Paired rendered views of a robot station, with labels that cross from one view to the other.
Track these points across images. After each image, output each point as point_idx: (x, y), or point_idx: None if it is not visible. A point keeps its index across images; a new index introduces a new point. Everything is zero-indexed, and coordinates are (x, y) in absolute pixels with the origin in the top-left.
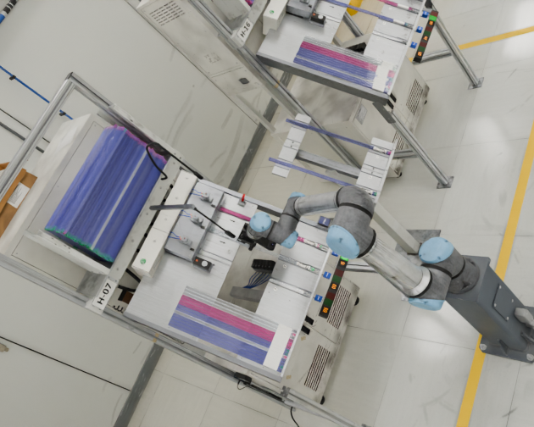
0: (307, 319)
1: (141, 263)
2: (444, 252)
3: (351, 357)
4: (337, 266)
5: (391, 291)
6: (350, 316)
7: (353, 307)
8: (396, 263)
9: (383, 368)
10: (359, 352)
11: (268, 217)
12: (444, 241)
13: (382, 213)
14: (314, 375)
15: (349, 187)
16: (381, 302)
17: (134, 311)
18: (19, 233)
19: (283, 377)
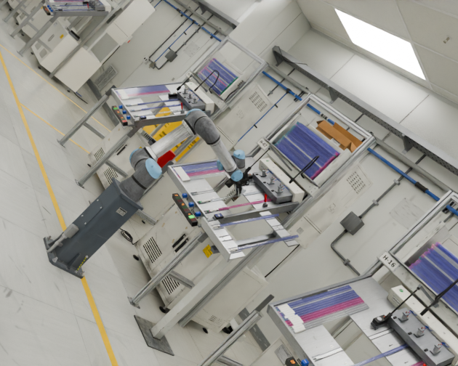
0: (179, 246)
1: (266, 160)
2: (149, 159)
3: (137, 274)
4: (190, 211)
5: (146, 309)
6: (156, 300)
7: (160, 294)
8: (167, 134)
9: (116, 262)
10: (135, 276)
11: (238, 154)
12: (153, 165)
13: (195, 289)
14: (150, 246)
15: (216, 129)
16: (145, 303)
17: (248, 157)
18: (310, 125)
19: (165, 221)
